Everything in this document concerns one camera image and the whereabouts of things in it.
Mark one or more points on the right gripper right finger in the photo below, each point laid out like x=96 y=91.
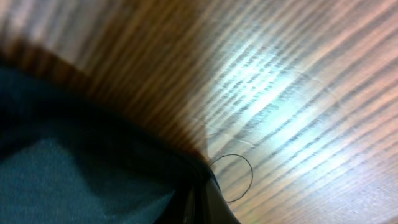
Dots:
x=215 y=208

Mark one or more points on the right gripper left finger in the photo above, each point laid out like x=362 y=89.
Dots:
x=181 y=208

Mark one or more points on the black t-shirt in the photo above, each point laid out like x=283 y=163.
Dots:
x=64 y=160

